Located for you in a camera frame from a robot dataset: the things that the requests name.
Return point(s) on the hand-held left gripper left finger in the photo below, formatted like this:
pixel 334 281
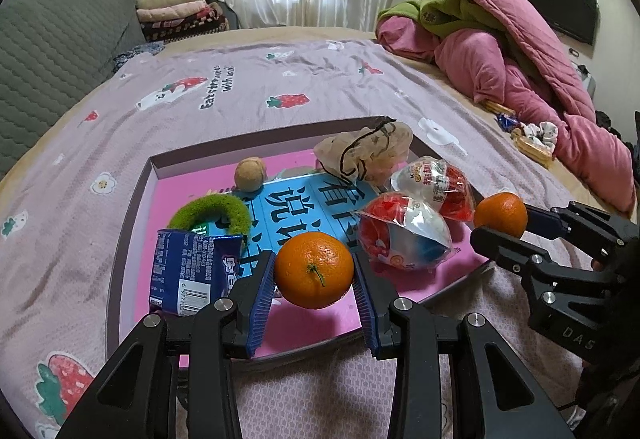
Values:
pixel 262 314

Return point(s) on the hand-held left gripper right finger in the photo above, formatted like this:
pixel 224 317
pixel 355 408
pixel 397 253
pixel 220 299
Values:
pixel 367 314

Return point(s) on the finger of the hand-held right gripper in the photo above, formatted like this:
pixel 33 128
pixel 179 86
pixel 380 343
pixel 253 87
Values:
pixel 520 259
pixel 595 231

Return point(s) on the small orange mandarin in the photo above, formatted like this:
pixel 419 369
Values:
pixel 500 214

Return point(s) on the large orange mandarin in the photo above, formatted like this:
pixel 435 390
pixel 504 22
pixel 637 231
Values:
pixel 312 269

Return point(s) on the blue snack packet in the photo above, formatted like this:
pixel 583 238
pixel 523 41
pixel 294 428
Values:
pixel 187 269

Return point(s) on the red and blue toy egg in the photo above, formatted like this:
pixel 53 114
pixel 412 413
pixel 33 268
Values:
pixel 400 231

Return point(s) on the red toy egg packet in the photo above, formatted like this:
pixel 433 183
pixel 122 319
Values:
pixel 445 189

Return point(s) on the brown walnut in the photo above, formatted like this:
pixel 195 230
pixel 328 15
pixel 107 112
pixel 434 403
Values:
pixel 249 174

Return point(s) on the shallow grey cardboard box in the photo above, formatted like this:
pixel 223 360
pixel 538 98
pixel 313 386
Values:
pixel 125 244

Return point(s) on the beige mesh scrunchie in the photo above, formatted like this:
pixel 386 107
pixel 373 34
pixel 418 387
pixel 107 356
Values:
pixel 370 146

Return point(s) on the pink and blue book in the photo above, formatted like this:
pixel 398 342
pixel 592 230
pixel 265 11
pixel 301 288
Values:
pixel 310 334

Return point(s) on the snack wrappers near quilt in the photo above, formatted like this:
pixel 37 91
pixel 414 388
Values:
pixel 535 146

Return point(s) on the pink quilt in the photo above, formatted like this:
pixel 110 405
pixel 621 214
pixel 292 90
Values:
pixel 500 59

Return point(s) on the black television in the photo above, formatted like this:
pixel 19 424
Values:
pixel 562 6

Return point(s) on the green blanket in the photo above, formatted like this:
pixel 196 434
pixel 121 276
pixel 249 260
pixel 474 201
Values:
pixel 445 14

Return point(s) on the dark patterned cloth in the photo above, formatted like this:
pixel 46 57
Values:
pixel 137 56

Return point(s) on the stack of folded blankets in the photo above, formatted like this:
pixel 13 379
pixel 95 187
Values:
pixel 175 14

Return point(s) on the grey quilted sofa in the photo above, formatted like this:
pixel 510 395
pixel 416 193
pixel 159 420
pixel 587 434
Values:
pixel 50 54

